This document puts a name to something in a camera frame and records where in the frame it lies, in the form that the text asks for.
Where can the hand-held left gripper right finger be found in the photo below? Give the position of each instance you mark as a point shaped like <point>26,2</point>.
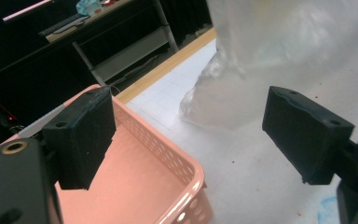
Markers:
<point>307,137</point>

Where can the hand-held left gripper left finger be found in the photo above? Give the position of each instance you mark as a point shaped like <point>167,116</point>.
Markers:
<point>80,137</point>

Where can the pink plastic basket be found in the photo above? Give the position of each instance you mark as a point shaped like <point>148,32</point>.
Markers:
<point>136,186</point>

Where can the clear plastic bag yellow smiley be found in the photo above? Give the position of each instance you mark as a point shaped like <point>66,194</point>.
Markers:
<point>292,46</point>

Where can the dark keyboard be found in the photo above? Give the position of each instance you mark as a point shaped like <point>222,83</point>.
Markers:
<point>63,25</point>

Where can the light blue crumpled cloth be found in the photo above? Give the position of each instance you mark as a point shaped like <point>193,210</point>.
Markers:
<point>88,6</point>

